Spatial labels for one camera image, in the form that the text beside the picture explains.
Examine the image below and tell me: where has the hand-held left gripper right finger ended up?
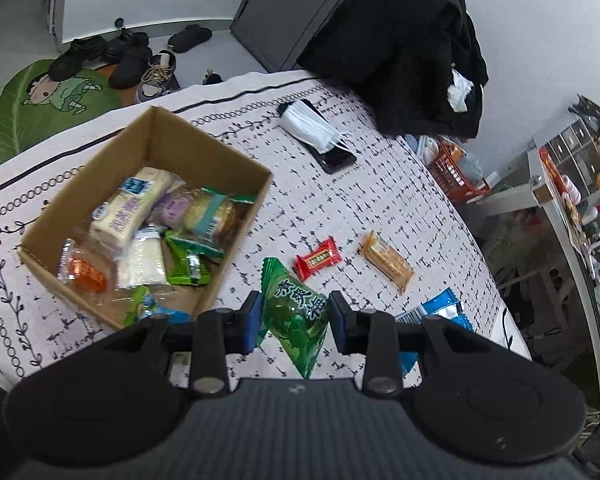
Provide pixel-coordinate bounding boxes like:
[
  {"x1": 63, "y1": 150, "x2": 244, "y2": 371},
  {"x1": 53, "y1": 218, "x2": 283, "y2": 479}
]
[{"x1": 328, "y1": 290, "x2": 496, "y2": 395}]

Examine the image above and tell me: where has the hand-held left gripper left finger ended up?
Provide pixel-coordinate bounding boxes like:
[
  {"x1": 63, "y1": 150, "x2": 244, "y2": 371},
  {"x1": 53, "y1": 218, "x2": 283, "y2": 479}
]
[{"x1": 97, "y1": 290, "x2": 262, "y2": 395}]

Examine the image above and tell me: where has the green plum candy packet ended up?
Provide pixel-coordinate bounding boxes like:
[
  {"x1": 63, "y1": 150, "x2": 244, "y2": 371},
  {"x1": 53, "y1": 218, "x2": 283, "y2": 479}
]
[{"x1": 257, "y1": 257, "x2": 331, "y2": 380}]

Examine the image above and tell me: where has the small green snack packet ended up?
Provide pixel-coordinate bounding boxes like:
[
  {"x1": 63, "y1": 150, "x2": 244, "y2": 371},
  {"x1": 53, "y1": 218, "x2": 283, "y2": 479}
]
[{"x1": 162, "y1": 232, "x2": 226, "y2": 286}]

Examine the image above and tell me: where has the teal label cookie packet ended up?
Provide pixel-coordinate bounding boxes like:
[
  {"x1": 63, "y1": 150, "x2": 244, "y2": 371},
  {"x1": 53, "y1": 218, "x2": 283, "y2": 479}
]
[{"x1": 180, "y1": 187, "x2": 256, "y2": 248}]

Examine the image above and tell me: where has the white green-ended rice cracker packet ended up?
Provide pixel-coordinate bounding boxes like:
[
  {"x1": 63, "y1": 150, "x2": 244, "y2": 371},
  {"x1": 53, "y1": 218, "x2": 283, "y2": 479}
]
[{"x1": 114, "y1": 227, "x2": 193, "y2": 330}]

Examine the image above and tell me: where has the white blue-picture snack packet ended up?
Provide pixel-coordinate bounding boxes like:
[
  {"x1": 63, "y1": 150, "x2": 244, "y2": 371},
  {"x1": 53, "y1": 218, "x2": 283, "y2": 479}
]
[{"x1": 89, "y1": 166, "x2": 176, "y2": 248}]

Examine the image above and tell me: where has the orange snack packet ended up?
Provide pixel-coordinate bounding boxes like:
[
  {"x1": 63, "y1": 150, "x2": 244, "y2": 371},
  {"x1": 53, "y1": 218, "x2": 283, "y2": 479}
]
[{"x1": 57, "y1": 240, "x2": 111, "y2": 296}]

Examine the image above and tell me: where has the brown cardboard box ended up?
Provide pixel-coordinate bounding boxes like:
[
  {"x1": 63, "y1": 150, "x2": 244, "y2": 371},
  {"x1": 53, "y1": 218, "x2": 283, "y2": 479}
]
[{"x1": 17, "y1": 105, "x2": 274, "y2": 333}]

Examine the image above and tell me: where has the red candy packet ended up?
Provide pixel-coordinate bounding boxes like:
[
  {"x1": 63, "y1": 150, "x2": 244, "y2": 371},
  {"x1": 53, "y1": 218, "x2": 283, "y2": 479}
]
[{"x1": 293, "y1": 236, "x2": 342, "y2": 282}]

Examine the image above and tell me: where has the orange cracker packet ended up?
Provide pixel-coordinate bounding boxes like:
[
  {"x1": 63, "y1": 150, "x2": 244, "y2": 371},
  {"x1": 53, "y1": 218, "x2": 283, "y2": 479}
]
[{"x1": 358, "y1": 230, "x2": 415, "y2": 295}]

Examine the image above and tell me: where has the blue snack packet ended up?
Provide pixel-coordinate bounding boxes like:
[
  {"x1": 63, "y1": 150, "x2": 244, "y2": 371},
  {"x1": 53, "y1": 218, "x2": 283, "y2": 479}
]
[{"x1": 392, "y1": 292, "x2": 475, "y2": 376}]

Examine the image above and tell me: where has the black smartphone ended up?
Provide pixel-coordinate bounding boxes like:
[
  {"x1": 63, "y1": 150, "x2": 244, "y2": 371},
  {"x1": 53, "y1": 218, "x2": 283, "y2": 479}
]
[{"x1": 277, "y1": 99, "x2": 358, "y2": 176}]

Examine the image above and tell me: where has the orange plastic basket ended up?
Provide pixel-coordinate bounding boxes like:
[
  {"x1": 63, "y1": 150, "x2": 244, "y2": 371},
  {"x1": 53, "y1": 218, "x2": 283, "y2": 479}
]
[{"x1": 427, "y1": 140, "x2": 491, "y2": 201}]

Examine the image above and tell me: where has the white face mask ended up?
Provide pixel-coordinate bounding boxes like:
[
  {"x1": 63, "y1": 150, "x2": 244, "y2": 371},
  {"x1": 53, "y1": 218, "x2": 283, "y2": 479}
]
[{"x1": 278, "y1": 102, "x2": 353, "y2": 153}]

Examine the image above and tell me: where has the white crumpled tissue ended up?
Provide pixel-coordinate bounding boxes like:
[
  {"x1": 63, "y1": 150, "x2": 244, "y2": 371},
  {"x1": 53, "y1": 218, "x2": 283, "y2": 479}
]
[{"x1": 447, "y1": 67, "x2": 483, "y2": 113}]

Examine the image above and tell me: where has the grey laced sneaker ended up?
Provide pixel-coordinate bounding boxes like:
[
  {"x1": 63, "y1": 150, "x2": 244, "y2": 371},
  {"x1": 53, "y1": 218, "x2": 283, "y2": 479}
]
[{"x1": 136, "y1": 50, "x2": 178, "y2": 103}]

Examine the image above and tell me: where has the white shelf unit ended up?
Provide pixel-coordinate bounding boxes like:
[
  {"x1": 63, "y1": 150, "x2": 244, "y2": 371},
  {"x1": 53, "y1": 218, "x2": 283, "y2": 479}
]
[{"x1": 527, "y1": 110, "x2": 600, "y2": 411}]

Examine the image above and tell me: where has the black shoe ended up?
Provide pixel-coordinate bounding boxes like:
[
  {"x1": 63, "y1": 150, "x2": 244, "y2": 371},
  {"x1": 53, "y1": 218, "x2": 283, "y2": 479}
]
[
  {"x1": 102, "y1": 30, "x2": 151, "y2": 63},
  {"x1": 108, "y1": 47, "x2": 153, "y2": 89},
  {"x1": 47, "y1": 36, "x2": 108, "y2": 82}
]

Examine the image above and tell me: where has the black jacket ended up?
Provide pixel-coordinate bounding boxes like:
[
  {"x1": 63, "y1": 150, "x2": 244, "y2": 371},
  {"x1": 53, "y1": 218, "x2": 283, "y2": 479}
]
[{"x1": 297, "y1": 0, "x2": 491, "y2": 138}]

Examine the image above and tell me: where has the black slipper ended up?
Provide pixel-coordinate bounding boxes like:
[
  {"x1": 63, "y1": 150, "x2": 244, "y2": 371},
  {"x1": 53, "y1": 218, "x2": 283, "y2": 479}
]
[{"x1": 167, "y1": 23, "x2": 213, "y2": 54}]

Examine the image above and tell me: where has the green cartoon floor mat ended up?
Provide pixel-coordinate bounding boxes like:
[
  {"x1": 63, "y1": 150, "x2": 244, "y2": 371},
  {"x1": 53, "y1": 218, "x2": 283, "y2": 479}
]
[{"x1": 0, "y1": 58, "x2": 123, "y2": 176}]

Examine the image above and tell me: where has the dark grey panel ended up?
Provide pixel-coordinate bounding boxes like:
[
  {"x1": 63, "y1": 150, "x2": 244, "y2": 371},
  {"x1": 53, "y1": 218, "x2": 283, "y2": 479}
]
[{"x1": 230, "y1": 0, "x2": 376, "y2": 73}]

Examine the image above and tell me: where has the black cable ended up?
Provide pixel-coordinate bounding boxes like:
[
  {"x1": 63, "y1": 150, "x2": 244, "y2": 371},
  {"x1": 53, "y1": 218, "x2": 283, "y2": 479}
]
[{"x1": 500, "y1": 307, "x2": 528, "y2": 356}]

